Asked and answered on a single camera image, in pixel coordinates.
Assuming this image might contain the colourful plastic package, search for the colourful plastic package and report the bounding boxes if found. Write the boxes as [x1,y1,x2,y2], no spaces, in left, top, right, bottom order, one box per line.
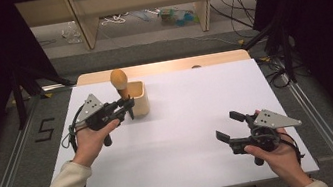
[156,2,201,31]

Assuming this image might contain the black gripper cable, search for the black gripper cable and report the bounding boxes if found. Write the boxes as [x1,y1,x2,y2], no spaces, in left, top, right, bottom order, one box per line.
[17,102,100,187]
[278,128,307,169]

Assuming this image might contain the beige square cup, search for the beige square cup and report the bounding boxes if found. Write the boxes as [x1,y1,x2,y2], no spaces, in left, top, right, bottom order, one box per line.
[121,78,153,120]

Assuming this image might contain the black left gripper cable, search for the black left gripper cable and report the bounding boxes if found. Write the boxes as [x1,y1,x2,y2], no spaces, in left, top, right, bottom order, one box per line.
[17,102,100,187]

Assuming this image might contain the person's right hand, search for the person's right hand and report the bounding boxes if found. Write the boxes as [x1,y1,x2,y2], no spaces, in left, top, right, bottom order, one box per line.
[237,103,308,187]

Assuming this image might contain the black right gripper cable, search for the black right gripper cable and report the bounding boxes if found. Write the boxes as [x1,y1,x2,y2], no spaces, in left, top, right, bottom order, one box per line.
[278,128,307,169]

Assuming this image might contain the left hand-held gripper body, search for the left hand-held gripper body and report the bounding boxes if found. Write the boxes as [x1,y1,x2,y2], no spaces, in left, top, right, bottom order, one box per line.
[71,89,130,152]

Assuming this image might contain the black tripod stand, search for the black tripod stand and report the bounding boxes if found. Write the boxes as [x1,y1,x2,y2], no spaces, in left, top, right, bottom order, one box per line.
[7,56,80,132]
[238,17,299,92]

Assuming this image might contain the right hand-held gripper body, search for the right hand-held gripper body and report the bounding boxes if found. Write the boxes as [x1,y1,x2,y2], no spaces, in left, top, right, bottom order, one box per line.
[224,103,309,171]

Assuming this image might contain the black gold makeup brush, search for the black gold makeup brush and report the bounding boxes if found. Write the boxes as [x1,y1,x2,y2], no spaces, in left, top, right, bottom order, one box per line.
[108,66,136,124]

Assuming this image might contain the white cord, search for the white cord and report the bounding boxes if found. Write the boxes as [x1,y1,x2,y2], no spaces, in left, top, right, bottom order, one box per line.
[99,11,131,28]

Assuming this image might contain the black hanging cables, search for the black hanging cables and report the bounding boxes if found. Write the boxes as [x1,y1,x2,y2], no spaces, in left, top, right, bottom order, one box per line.
[207,0,265,45]

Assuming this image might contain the black floor cables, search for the black floor cables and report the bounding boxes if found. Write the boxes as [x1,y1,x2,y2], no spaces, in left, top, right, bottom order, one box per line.
[255,53,293,93]

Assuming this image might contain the clear plastic bag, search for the clear plastic bag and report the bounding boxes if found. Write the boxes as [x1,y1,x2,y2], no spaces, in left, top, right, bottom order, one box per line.
[59,19,84,46]

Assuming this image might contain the white table board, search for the white table board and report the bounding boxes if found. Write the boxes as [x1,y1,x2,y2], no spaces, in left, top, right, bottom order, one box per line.
[28,50,321,187]

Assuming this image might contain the person's left hand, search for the person's left hand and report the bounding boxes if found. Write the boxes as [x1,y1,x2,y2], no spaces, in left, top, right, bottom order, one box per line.
[65,116,128,172]

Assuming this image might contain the light wooden table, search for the light wooden table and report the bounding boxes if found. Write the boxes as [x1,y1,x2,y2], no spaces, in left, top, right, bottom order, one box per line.
[74,47,252,88]

